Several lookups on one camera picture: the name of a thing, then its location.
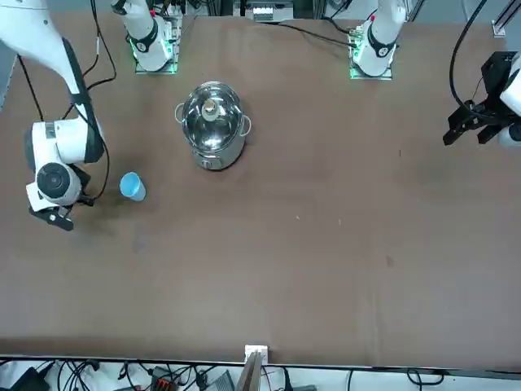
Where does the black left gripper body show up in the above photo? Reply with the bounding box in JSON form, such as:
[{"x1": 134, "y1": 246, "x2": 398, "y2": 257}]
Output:
[{"x1": 481, "y1": 51, "x2": 516, "y2": 109}]

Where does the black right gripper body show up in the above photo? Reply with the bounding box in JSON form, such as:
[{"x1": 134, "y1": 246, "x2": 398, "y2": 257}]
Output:
[{"x1": 73, "y1": 165, "x2": 97, "y2": 206}]

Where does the blue plastic cup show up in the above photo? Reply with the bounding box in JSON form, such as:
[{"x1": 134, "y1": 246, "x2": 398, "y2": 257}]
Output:
[{"x1": 119, "y1": 171, "x2": 147, "y2": 203}]

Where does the glass pot lid with knob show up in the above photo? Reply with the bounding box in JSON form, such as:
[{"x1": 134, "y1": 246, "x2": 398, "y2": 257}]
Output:
[{"x1": 182, "y1": 82, "x2": 244, "y2": 152}]

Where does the stainless steel pot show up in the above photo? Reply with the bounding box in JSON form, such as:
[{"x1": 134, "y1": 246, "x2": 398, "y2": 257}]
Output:
[{"x1": 174, "y1": 81, "x2": 252, "y2": 172}]

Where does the black power adapter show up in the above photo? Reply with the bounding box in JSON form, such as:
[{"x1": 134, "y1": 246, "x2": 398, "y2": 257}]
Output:
[{"x1": 8, "y1": 366, "x2": 50, "y2": 391}]

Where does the black device with red ports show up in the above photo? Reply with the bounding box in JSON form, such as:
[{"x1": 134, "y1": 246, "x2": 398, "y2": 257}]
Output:
[{"x1": 149, "y1": 367, "x2": 175, "y2": 389}]

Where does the grey power strip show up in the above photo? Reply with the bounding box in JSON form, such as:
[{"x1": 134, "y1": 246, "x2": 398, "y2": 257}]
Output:
[{"x1": 247, "y1": 0, "x2": 295, "y2": 22}]

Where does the dark grey power adapter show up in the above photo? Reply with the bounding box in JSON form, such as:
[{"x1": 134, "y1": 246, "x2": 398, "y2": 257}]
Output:
[{"x1": 211, "y1": 371, "x2": 236, "y2": 391}]

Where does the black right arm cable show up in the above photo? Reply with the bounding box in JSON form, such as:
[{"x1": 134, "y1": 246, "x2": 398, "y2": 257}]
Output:
[{"x1": 15, "y1": 0, "x2": 118, "y2": 200}]

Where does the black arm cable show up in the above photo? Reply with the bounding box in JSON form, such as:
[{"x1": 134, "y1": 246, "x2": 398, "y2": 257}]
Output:
[
  {"x1": 449, "y1": 0, "x2": 489, "y2": 109},
  {"x1": 15, "y1": 0, "x2": 118, "y2": 200}
]

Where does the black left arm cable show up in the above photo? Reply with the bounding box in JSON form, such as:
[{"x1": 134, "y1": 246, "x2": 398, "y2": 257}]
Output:
[{"x1": 449, "y1": 0, "x2": 489, "y2": 109}]

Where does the aluminium frame rail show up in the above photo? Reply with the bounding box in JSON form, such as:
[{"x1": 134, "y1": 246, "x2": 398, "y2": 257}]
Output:
[{"x1": 491, "y1": 0, "x2": 521, "y2": 38}]

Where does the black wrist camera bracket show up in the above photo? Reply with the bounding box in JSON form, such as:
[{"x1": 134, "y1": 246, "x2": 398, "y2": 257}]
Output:
[{"x1": 27, "y1": 204, "x2": 76, "y2": 233}]

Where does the black cable across table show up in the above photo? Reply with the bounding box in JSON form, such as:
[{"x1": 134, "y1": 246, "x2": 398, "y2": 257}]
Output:
[{"x1": 260, "y1": 16, "x2": 355, "y2": 46}]

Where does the white post bracket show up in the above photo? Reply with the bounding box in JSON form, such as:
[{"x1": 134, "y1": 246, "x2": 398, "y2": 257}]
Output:
[{"x1": 244, "y1": 344, "x2": 270, "y2": 363}]

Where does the camera mount post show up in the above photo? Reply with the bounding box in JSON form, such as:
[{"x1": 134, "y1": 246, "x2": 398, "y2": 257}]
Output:
[{"x1": 237, "y1": 350, "x2": 264, "y2": 391}]

